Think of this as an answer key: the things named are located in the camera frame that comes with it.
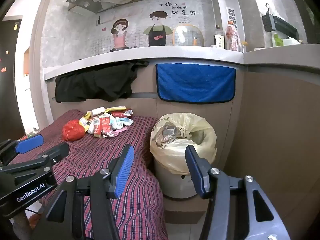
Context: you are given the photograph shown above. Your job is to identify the red patterned paper cup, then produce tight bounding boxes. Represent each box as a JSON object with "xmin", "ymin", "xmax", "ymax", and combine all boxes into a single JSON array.
[{"xmin": 94, "ymin": 117, "xmax": 111, "ymax": 133}]

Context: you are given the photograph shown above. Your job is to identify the white printed packet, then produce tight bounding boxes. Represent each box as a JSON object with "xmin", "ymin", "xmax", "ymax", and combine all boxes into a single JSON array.
[{"xmin": 87, "ymin": 118, "xmax": 98, "ymax": 136}]

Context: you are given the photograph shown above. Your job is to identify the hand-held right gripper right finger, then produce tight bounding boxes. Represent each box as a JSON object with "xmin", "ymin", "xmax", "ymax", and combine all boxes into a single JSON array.
[{"xmin": 185, "ymin": 144, "xmax": 292, "ymax": 240}]

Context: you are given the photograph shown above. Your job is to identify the cartoon wall sticker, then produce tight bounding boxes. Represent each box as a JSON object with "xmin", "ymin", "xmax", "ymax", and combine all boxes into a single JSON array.
[{"xmin": 95, "ymin": 1, "xmax": 200, "ymax": 53}]

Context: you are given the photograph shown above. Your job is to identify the yellow purple wrapper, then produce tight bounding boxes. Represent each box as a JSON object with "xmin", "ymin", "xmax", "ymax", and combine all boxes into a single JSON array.
[{"xmin": 79, "ymin": 111, "xmax": 94, "ymax": 132}]

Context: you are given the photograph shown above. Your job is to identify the green white plastic bag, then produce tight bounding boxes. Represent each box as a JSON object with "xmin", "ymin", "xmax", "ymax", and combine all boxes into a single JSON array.
[{"xmin": 272, "ymin": 31, "xmax": 300, "ymax": 47}]

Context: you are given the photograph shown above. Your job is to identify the glass pot lid wooden rim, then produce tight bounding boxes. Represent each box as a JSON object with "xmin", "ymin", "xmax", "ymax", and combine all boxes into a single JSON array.
[{"xmin": 172, "ymin": 24, "xmax": 205, "ymax": 47}]

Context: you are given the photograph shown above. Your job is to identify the red plastic bag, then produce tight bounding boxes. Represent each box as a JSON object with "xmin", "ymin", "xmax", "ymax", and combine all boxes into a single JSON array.
[{"xmin": 62, "ymin": 119, "xmax": 85, "ymax": 142}]

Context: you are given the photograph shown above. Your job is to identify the orange-capped plastic bottle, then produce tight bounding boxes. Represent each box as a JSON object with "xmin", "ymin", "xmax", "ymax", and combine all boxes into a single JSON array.
[{"xmin": 225, "ymin": 21, "xmax": 242, "ymax": 52}]

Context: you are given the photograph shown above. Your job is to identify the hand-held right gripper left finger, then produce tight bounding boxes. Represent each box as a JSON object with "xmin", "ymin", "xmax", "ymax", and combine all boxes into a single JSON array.
[{"xmin": 31, "ymin": 144, "xmax": 135, "ymax": 240}]

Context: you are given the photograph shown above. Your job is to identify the dark sauce bottle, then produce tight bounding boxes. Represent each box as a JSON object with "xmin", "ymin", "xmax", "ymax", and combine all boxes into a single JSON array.
[{"xmin": 213, "ymin": 25, "xmax": 225, "ymax": 49}]

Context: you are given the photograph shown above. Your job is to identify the black cloth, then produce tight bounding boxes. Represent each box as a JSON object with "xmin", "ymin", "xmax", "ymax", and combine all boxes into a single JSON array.
[{"xmin": 54, "ymin": 60, "xmax": 150, "ymax": 103}]

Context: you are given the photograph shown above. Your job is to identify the black dish rack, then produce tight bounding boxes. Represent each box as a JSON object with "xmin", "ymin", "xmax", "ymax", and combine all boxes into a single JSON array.
[{"xmin": 272, "ymin": 16, "xmax": 299, "ymax": 40}]

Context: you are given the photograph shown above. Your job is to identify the black refrigerator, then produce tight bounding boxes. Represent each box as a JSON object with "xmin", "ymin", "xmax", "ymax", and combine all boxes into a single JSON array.
[{"xmin": 0, "ymin": 19, "xmax": 27, "ymax": 140}]

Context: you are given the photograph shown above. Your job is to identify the red can with white label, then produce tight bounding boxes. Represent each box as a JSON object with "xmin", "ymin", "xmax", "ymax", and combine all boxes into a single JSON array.
[{"xmin": 111, "ymin": 109, "xmax": 133, "ymax": 118}]

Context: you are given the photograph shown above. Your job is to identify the white trash bin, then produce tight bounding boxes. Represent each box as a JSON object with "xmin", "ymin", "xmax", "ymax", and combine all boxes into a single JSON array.
[{"xmin": 153, "ymin": 159, "xmax": 200, "ymax": 200}]

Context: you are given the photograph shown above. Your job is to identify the red plaid cloth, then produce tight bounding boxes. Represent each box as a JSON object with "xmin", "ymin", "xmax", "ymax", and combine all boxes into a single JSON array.
[{"xmin": 10, "ymin": 109, "xmax": 168, "ymax": 240}]

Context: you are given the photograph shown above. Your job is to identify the blue towel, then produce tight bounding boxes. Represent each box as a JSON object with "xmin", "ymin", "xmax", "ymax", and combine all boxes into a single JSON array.
[{"xmin": 155, "ymin": 63, "xmax": 237, "ymax": 104}]

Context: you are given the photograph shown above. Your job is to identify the white wall vent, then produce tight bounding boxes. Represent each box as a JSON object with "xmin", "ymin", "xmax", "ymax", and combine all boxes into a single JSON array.
[{"xmin": 226, "ymin": 6, "xmax": 237, "ymax": 23}]

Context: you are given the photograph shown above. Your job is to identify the black hanging utensil holder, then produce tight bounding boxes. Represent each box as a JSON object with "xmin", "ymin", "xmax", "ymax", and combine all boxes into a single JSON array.
[{"xmin": 262, "ymin": 2, "xmax": 275, "ymax": 32}]

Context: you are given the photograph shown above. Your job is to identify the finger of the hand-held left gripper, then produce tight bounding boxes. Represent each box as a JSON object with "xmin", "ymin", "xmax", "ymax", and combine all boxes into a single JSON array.
[
  {"xmin": 0, "ymin": 134, "xmax": 44, "ymax": 165},
  {"xmin": 0, "ymin": 143, "xmax": 70, "ymax": 178}
]

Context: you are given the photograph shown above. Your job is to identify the yellow plastic bin liner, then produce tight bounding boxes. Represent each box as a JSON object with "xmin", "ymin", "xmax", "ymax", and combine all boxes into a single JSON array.
[{"xmin": 149, "ymin": 112, "xmax": 217, "ymax": 175}]

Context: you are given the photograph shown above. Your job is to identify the white blue wrapper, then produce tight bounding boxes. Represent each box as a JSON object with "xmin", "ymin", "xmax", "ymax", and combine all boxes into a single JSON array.
[{"xmin": 110, "ymin": 116, "xmax": 134, "ymax": 132}]

